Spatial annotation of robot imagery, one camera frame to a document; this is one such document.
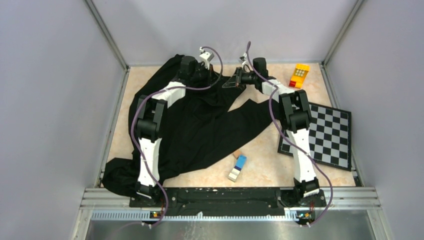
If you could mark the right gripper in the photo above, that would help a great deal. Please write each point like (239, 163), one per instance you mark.
(235, 81)

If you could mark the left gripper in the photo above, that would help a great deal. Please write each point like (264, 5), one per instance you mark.
(211, 77)

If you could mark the black jacket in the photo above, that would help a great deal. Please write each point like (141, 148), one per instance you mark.
(200, 131)

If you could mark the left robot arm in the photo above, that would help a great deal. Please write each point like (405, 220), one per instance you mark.
(149, 123)

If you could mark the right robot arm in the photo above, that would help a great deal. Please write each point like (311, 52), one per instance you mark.
(294, 115)

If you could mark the yellow red toy block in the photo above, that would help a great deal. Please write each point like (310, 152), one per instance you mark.
(299, 74)

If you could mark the small brown wooden block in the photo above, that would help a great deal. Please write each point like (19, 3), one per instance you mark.
(236, 154)

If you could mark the blue white block stack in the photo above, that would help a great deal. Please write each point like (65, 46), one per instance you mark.
(235, 172)

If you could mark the black white chessboard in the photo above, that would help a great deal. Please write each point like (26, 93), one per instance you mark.
(330, 139)

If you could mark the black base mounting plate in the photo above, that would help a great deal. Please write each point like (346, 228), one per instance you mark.
(229, 201)

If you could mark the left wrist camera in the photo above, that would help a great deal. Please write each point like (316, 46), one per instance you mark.
(206, 57)

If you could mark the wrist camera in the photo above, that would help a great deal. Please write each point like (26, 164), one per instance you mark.
(243, 60)
(206, 57)

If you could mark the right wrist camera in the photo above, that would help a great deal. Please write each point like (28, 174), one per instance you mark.
(243, 60)

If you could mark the aluminium front rail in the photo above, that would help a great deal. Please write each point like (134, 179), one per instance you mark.
(106, 205)

